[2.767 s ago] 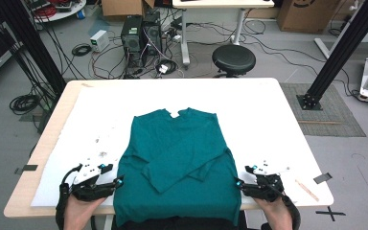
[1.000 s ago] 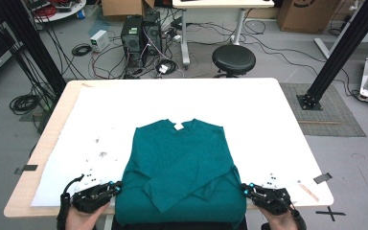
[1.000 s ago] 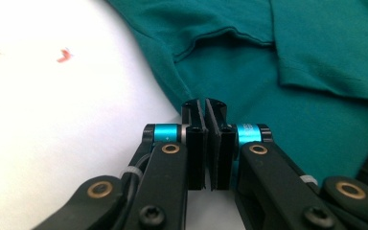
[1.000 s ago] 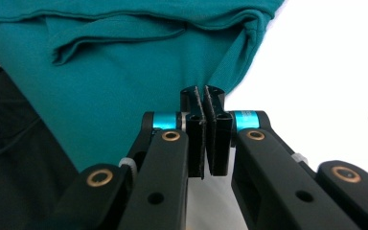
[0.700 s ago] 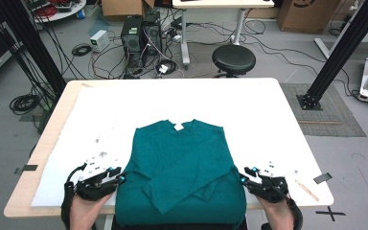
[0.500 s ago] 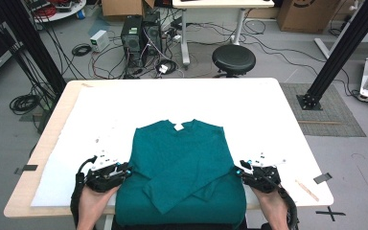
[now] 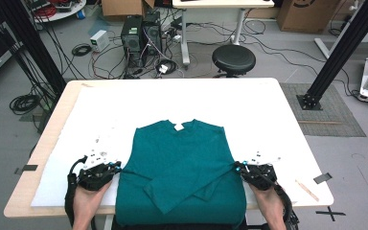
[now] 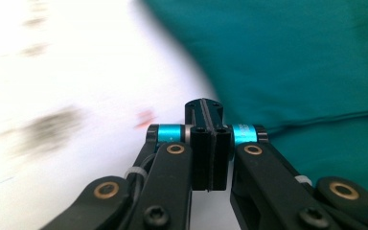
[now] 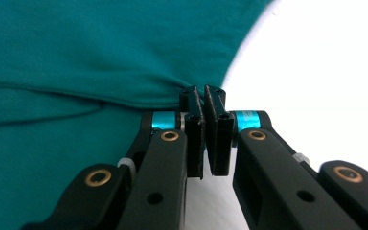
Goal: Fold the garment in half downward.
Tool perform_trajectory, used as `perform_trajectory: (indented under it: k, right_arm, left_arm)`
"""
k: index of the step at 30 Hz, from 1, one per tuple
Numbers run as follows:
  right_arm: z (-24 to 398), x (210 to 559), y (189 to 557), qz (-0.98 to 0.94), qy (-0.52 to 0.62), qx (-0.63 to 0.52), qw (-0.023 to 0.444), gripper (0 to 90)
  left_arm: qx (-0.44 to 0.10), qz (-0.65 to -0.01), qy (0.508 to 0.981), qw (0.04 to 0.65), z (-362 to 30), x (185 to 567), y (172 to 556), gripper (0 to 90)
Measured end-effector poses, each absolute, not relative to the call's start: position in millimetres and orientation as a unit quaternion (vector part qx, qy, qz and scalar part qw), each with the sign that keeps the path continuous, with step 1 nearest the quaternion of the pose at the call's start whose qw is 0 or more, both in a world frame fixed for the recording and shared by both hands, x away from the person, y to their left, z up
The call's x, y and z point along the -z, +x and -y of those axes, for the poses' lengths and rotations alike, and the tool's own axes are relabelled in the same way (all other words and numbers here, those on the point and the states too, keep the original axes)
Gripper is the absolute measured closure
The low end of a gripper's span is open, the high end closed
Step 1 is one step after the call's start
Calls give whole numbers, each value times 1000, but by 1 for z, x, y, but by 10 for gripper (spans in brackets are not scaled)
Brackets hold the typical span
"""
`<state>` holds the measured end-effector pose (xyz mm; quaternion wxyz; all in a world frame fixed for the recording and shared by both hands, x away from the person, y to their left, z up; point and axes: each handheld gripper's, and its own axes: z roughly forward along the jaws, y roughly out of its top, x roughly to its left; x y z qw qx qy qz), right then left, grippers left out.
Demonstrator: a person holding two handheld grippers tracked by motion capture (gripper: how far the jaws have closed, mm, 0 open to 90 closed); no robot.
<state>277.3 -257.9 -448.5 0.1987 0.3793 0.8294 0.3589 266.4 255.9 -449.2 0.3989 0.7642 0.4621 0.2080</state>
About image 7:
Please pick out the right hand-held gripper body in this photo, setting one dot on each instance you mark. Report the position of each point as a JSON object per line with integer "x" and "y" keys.
{"x": 260, "y": 177}

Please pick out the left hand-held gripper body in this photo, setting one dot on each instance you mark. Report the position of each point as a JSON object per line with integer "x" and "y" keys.
{"x": 92, "y": 179}

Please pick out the teal long-sleeved shirt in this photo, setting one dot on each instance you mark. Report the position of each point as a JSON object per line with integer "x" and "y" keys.
{"x": 179, "y": 159}

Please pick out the person's left hand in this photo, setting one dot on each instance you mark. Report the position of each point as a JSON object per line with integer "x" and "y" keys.
{"x": 87, "y": 198}

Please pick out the person's right hand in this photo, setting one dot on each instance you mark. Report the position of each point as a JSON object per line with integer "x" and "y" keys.
{"x": 266, "y": 199}

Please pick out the thin wooden strip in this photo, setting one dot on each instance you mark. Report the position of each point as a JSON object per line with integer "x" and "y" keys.
{"x": 306, "y": 190}

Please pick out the black tape strip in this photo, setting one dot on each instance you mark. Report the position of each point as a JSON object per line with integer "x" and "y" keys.
{"x": 29, "y": 167}
{"x": 322, "y": 178}

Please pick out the black tape cross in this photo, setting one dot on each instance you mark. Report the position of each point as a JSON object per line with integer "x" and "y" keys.
{"x": 330, "y": 213}

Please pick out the person's dark trousers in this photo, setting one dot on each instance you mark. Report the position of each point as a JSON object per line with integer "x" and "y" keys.
{"x": 179, "y": 227}

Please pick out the grey floor mat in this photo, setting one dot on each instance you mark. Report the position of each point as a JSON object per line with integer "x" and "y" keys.
{"x": 332, "y": 111}

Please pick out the black round stool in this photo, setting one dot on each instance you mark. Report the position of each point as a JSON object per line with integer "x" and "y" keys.
{"x": 234, "y": 59}

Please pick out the small white box device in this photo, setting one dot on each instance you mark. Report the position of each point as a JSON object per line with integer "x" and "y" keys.
{"x": 99, "y": 40}

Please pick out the black computer tower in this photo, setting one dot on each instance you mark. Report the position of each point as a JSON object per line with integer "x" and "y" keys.
{"x": 152, "y": 36}
{"x": 131, "y": 40}

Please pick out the round white table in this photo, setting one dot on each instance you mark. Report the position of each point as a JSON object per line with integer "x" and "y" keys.
{"x": 67, "y": 13}

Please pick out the open cardboard box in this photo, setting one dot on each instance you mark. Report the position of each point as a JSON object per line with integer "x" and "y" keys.
{"x": 124, "y": 7}

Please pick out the large cardboard box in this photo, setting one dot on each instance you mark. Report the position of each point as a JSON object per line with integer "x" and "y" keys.
{"x": 306, "y": 16}

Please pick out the white desk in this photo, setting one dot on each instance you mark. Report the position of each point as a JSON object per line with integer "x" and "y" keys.
{"x": 223, "y": 4}

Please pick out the black aluminium frame post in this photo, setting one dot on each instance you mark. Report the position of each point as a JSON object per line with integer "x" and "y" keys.
{"x": 35, "y": 48}
{"x": 338, "y": 54}

